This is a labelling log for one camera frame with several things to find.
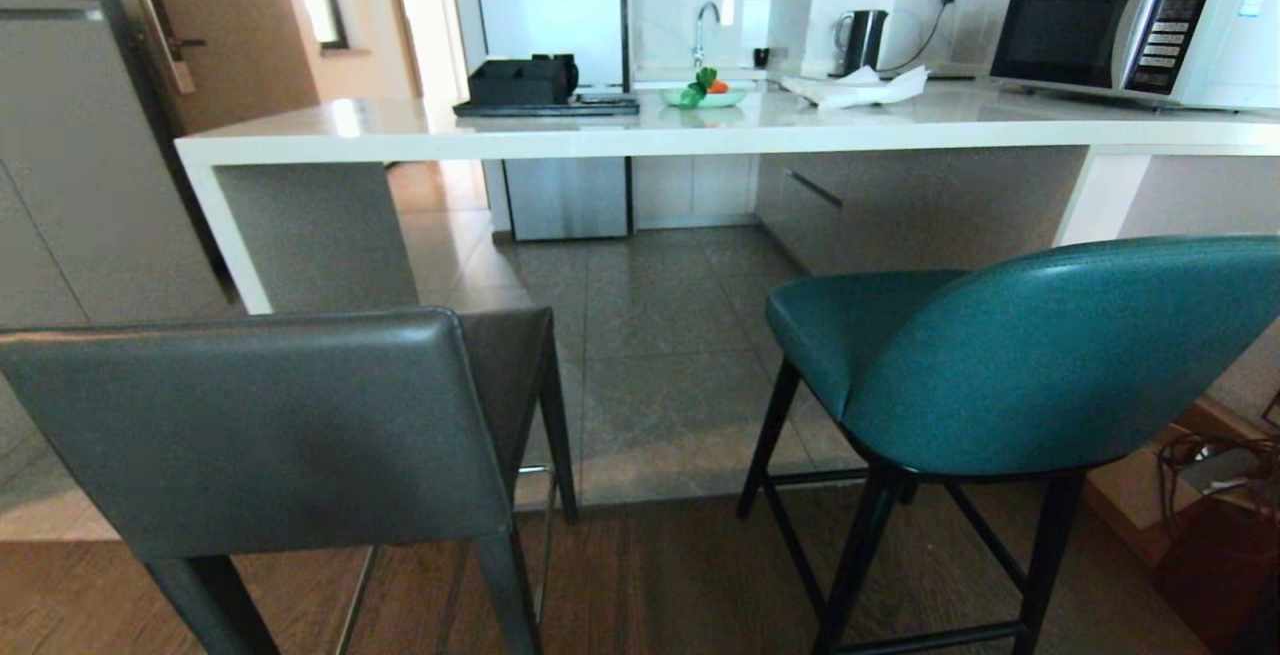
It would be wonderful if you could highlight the white kitchen counter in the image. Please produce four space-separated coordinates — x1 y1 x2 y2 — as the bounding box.
175 78 1280 316

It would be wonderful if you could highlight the chrome kitchen faucet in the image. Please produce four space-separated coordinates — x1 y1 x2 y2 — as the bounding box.
693 1 722 71

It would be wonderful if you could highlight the grey leather bar stool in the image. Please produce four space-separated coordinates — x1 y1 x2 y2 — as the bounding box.
0 306 579 655

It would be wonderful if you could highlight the teal leather bar stool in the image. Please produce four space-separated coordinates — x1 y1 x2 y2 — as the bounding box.
737 236 1280 655

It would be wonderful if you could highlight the green glass plate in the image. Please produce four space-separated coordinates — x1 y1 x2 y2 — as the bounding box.
660 86 748 110

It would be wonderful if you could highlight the black flat tray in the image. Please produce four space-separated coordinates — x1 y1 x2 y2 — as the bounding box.
453 93 640 118

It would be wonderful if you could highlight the orange carrot with green leaves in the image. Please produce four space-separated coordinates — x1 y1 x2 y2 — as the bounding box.
680 67 730 108

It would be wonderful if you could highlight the grey cabinet drawer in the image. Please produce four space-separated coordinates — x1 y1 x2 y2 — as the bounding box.
755 153 961 277

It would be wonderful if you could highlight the black organizer box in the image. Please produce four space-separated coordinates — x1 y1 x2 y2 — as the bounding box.
467 54 580 106

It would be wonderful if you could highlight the silver refrigerator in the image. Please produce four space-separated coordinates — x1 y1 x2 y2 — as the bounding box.
447 0 635 242

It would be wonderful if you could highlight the white cloth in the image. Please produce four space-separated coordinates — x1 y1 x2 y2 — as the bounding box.
780 64 930 111

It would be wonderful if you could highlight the black electric kettle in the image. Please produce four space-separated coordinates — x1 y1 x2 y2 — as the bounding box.
834 9 890 78

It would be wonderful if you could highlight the brown wooden door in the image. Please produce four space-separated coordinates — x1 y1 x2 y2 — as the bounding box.
113 0 321 137

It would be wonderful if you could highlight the grey tall cabinet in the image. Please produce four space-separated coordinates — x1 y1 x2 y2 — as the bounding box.
0 0 237 328

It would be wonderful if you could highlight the white microwave oven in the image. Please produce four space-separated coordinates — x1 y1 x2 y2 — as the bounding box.
989 0 1280 112

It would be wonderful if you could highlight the black power cable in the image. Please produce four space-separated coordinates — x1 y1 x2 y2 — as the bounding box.
879 0 957 75

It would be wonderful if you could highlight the silver door handle lock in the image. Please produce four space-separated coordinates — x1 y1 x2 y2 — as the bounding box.
139 0 208 96

